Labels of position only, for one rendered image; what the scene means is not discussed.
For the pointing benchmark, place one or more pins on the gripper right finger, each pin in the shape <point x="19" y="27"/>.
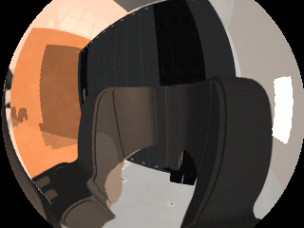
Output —
<point x="225" y="124"/>

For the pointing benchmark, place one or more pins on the black server rack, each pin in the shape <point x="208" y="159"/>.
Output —
<point x="127" y="53"/>

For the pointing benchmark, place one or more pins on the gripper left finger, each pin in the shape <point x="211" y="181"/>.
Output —
<point x="115" y="123"/>

